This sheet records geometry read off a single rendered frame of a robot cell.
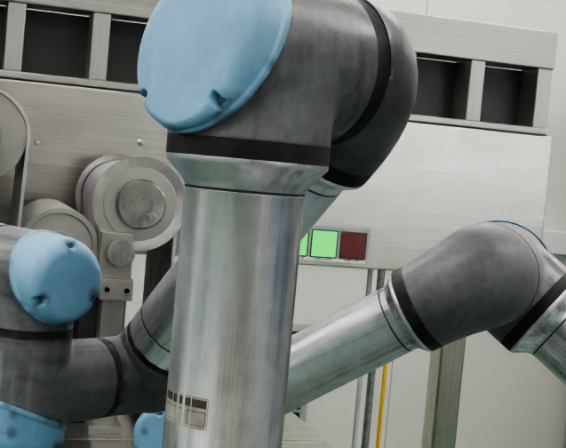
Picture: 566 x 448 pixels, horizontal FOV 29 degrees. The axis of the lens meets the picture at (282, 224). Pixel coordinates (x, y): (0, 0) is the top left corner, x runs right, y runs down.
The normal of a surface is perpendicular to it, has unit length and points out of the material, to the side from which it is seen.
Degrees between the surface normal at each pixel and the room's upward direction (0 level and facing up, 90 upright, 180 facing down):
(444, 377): 90
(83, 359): 50
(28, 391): 90
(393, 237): 90
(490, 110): 90
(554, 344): 102
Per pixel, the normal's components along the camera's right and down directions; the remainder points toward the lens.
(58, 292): 0.71, 0.10
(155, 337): -0.47, 0.26
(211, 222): -0.45, 0.00
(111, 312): 0.28, 0.07
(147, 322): -0.74, -0.08
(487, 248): 0.11, -0.64
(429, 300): -0.24, -0.11
